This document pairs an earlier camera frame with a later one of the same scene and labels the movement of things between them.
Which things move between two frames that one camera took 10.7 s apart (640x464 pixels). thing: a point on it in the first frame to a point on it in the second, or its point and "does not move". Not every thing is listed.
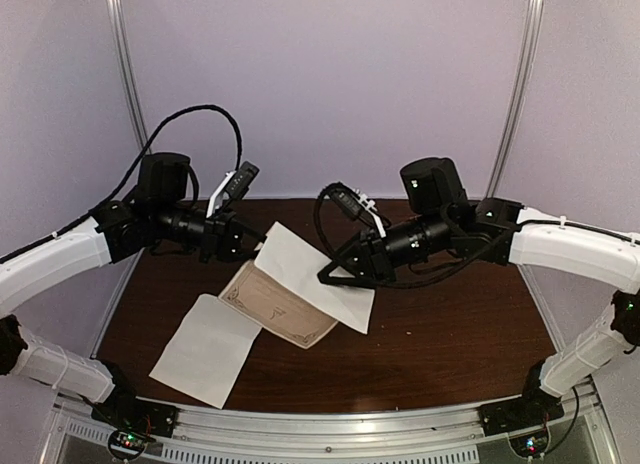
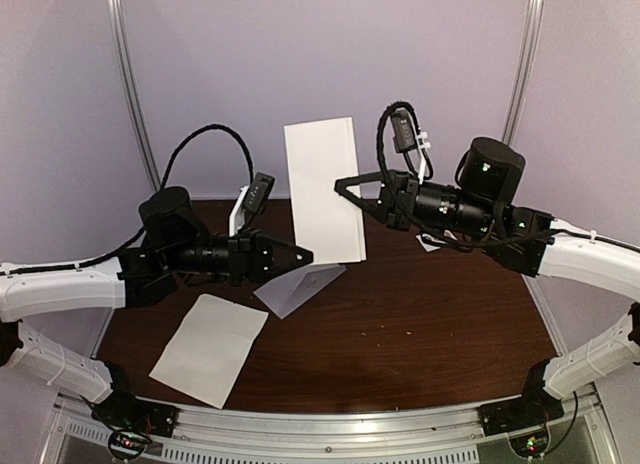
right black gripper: x=371 y=259 to x=397 y=217
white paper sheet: x=208 y=352 does not move
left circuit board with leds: x=127 y=444 does not move
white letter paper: x=282 y=291 to x=326 y=224
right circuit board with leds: x=530 y=445 does not move
